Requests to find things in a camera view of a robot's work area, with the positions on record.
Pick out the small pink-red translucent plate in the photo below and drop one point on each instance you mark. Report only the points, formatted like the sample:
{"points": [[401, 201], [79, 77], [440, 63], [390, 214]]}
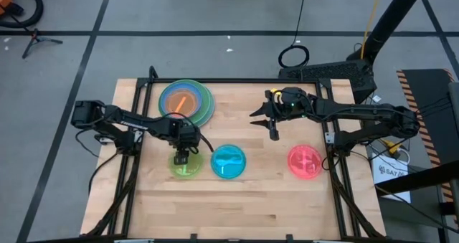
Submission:
{"points": [[312, 167]]}

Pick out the small cyan translucent plate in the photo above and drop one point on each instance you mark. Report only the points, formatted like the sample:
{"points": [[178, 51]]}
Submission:
{"points": [[233, 169]]}

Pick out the black metal table frame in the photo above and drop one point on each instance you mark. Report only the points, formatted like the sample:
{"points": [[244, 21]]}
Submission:
{"points": [[233, 80]]}

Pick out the black perforated computer case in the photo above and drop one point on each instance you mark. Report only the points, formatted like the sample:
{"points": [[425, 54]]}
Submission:
{"points": [[322, 74]]}

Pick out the small white tag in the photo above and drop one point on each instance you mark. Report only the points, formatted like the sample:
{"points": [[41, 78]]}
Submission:
{"points": [[376, 99]]}

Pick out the white cardboard box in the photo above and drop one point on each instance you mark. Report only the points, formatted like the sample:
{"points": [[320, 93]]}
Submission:
{"points": [[383, 164]]}

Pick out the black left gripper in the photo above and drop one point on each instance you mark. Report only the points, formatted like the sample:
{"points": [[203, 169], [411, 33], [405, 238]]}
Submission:
{"points": [[186, 135]]}

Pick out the small orange translucent plate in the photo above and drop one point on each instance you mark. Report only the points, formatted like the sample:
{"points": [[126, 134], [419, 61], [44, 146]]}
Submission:
{"points": [[175, 99]]}

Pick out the black diagonal beam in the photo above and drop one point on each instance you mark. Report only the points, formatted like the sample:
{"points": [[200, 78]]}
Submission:
{"points": [[423, 178]]}

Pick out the large light blue plate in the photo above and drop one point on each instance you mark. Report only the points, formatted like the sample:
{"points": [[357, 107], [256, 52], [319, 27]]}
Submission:
{"points": [[213, 106]]}

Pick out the black tripod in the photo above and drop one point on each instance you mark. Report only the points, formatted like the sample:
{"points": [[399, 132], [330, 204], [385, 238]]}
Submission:
{"points": [[35, 39]]}

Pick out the hazard-striped black platform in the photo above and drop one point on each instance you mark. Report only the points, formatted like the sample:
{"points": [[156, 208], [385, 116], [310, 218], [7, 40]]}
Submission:
{"points": [[426, 89]]}

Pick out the small yellow-green translucent plate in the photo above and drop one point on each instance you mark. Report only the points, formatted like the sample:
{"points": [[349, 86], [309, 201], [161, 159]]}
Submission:
{"points": [[193, 169]]}

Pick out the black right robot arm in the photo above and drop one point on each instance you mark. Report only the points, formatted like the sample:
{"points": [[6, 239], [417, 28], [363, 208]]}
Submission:
{"points": [[358, 110]]}

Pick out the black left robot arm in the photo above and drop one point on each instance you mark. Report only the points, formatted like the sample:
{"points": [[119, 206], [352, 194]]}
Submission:
{"points": [[136, 123]]}

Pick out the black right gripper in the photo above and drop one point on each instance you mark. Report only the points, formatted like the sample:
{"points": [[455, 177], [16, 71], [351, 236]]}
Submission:
{"points": [[290, 105]]}

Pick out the large green plate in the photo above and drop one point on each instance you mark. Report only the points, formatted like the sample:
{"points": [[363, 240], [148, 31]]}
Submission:
{"points": [[204, 117]]}

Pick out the medium red-orange plate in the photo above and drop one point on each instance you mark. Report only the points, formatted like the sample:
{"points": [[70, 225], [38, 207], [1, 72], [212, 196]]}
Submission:
{"points": [[169, 89]]}

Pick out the black stand pole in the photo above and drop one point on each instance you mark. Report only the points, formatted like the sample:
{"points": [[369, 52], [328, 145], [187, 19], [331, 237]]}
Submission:
{"points": [[391, 19]]}

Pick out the medium blue plate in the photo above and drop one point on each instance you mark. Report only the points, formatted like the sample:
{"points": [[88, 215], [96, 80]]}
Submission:
{"points": [[162, 102]]}

